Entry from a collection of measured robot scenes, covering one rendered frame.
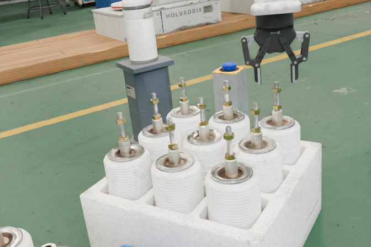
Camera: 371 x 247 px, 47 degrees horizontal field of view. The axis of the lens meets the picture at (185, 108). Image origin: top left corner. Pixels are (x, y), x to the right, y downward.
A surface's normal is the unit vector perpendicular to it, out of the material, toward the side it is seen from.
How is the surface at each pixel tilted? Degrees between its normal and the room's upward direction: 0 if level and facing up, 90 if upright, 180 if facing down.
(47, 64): 90
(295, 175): 0
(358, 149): 0
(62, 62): 90
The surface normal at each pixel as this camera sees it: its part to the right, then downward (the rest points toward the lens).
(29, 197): -0.11, -0.93
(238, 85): 0.85, 0.10
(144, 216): -0.51, 0.35
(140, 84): -0.26, 0.36
